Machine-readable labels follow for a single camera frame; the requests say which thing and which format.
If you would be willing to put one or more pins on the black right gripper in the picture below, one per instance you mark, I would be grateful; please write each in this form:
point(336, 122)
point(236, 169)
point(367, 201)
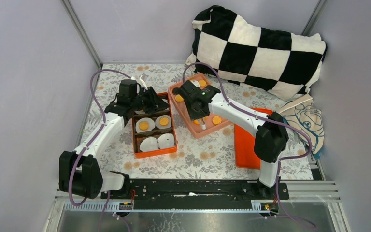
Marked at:
point(195, 115)

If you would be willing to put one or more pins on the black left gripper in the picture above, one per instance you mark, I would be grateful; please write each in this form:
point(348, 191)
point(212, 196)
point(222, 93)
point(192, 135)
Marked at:
point(156, 103)

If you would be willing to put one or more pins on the yellow round biscuit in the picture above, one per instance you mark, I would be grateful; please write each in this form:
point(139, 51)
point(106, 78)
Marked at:
point(164, 121)
point(144, 125)
point(179, 98)
point(216, 120)
point(202, 83)

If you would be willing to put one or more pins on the metal serving tongs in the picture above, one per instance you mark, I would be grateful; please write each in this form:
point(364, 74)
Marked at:
point(203, 126)

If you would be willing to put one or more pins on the pink cookie tray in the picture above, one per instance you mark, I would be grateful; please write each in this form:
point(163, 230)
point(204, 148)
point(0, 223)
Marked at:
point(195, 129)

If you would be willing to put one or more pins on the orange cookie box with liners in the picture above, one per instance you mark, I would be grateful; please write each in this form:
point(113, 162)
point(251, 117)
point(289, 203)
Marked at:
point(139, 137)

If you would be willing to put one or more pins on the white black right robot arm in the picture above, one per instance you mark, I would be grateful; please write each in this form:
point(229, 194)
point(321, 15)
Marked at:
point(227, 108)

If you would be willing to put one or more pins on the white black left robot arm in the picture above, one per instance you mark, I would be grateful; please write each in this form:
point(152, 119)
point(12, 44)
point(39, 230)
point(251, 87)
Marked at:
point(79, 171)

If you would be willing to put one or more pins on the white paper liner top left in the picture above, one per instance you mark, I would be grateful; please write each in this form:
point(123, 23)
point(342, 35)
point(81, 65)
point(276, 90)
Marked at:
point(140, 112)

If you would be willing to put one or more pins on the swirl butter cookie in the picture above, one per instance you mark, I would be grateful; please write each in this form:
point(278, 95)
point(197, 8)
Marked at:
point(201, 119)

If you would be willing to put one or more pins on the white paper liner middle right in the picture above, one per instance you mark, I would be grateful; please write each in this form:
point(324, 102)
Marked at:
point(162, 127)

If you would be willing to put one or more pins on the black sandwich cookie top left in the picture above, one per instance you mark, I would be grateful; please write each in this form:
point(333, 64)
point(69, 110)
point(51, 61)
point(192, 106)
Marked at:
point(176, 91)

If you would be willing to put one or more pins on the yellow round biscuit bottom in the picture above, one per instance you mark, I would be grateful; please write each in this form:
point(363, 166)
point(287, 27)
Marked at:
point(216, 120)

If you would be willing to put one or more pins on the floral tablecloth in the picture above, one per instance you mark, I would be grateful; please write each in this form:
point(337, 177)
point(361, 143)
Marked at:
point(210, 157)

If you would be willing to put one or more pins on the orange box lid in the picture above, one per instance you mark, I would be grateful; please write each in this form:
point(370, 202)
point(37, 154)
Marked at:
point(244, 147)

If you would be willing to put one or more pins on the black white checkered pillow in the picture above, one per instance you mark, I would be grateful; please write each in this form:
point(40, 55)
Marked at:
point(279, 62)

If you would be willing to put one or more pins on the beige blue printed cloth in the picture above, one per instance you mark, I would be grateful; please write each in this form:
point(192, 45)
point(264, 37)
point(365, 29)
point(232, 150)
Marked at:
point(302, 114)

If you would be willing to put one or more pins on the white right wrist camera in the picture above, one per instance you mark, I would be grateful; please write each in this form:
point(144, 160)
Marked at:
point(195, 83)

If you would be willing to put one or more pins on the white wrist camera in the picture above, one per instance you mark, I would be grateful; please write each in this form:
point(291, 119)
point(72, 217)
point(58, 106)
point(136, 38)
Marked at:
point(141, 80)
point(195, 83)

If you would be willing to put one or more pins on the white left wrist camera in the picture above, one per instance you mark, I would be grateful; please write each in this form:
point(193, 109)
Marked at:
point(141, 80)

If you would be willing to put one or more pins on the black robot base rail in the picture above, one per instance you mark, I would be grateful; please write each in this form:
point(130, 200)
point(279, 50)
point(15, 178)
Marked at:
point(187, 194)

